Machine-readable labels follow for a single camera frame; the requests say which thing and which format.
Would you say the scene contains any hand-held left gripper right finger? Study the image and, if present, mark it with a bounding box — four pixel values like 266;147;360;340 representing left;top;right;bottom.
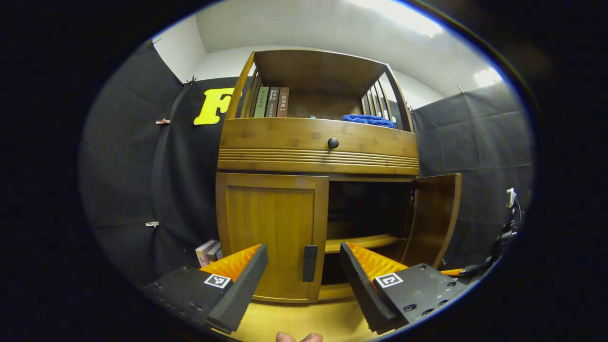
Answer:
339;241;469;334

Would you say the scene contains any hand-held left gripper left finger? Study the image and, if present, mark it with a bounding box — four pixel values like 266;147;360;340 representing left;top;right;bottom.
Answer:
142;244;269;333

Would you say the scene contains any wooden shoe cabinet door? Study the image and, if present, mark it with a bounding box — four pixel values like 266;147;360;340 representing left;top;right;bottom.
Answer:
401;173;462;268
216;172;329;304

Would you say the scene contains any wooden double-door shoe cabinet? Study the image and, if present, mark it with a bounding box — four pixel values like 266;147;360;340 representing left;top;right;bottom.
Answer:
216;49;421;304

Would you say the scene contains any wooden inner cabinet shelf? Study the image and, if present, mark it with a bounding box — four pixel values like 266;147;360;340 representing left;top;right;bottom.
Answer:
325;233;400;254

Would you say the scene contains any wooden cabinet drawer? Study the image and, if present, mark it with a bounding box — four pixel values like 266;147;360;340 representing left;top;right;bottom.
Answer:
218;118;420;175

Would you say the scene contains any pale book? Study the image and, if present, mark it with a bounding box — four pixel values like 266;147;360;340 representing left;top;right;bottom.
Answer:
195;239;217;267

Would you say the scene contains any small ceiling light panel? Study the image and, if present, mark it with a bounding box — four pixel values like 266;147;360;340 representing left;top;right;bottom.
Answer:
474;68;503;87

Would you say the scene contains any blue folded towel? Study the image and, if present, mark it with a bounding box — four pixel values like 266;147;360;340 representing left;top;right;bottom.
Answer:
342;114;396;129

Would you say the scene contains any black backdrop cloth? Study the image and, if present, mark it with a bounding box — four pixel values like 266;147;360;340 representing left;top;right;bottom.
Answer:
78;40;533;285

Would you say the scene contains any green book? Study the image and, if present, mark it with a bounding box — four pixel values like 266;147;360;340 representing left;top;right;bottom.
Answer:
254;86;269;118

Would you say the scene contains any dark grey book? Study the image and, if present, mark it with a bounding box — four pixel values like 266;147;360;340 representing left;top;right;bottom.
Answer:
265;87;280;118

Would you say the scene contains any long ceiling light panel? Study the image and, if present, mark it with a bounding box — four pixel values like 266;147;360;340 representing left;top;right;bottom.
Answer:
351;0;445;38

